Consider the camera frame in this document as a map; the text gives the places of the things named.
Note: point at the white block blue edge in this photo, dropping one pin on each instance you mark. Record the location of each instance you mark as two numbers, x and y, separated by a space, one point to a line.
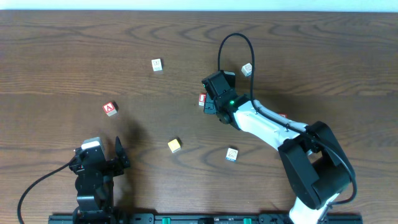
231 154

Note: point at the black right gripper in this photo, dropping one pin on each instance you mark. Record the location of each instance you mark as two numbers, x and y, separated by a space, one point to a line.
210 106

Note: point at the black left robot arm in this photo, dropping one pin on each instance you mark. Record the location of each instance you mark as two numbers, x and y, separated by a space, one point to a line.
96 201

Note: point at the yellow wooden block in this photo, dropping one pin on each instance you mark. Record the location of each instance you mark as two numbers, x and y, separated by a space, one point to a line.
174 145

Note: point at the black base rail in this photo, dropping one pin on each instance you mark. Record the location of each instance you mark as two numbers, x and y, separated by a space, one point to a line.
265 218

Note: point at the red letter I block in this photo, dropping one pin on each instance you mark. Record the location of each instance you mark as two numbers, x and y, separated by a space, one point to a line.
202 99

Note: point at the white block with number 5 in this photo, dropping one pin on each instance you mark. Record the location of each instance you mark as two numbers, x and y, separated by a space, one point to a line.
156 65

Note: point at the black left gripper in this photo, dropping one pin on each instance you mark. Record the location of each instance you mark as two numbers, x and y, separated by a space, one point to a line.
106 166

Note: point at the white block with green side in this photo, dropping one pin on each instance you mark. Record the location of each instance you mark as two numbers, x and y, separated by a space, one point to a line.
246 70

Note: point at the red letter A block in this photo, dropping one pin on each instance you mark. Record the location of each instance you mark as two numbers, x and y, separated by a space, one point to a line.
110 108

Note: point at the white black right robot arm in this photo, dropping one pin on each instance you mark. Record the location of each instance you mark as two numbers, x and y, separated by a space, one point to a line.
317 168

